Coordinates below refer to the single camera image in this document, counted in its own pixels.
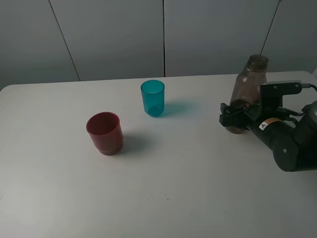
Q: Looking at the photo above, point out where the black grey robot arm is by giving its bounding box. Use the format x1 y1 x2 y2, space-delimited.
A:
219 101 317 172

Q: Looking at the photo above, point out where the teal translucent plastic cup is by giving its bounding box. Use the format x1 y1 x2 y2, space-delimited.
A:
141 80 165 117

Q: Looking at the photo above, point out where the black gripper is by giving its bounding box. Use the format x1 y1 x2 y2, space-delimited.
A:
219 101 262 131

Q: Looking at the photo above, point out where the black cable bundle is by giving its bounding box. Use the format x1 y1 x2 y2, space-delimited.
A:
277 83 317 122

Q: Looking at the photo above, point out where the transparent grey plastic bottle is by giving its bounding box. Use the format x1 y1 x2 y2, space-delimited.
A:
226 55 269 134

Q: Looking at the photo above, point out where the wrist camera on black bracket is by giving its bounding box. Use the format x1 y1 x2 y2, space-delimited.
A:
259 81 303 116

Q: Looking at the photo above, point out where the red plastic cup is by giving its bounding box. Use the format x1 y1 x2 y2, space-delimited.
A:
86 112 123 156

